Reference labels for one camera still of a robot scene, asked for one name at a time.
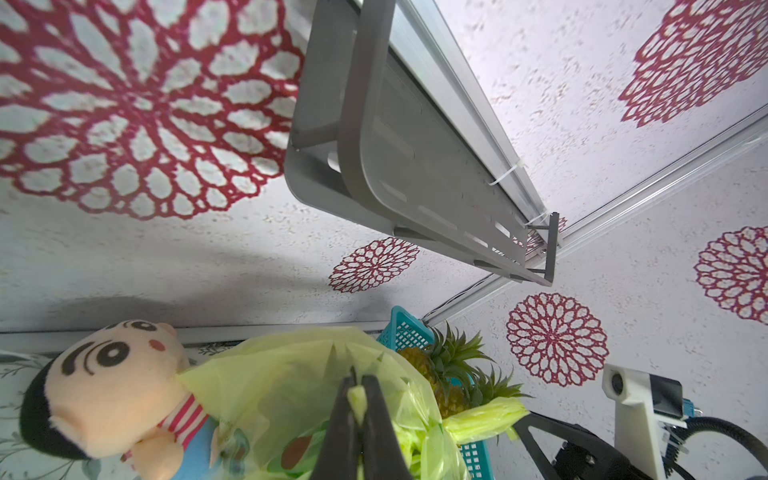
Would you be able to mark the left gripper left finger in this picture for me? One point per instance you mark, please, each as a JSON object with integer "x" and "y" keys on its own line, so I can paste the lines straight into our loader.
{"x": 340, "y": 451}

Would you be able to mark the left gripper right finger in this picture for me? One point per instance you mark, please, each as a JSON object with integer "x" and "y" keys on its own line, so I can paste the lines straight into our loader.
{"x": 382, "y": 456}

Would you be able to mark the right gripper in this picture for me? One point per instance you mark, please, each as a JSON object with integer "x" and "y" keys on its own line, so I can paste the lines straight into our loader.
{"x": 562, "y": 450}

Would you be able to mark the pineapple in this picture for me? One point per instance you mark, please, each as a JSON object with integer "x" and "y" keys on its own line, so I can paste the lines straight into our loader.
{"x": 482, "y": 387}
{"x": 445, "y": 364}

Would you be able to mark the pink plush doll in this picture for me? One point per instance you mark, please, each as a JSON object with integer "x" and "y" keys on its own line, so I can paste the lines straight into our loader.
{"x": 117, "y": 392}

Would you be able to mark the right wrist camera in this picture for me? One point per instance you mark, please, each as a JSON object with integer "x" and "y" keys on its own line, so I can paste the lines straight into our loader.
{"x": 644, "y": 404}

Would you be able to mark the grey metal wall shelf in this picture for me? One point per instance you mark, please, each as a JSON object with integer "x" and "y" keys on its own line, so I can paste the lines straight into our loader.
{"x": 393, "y": 132}

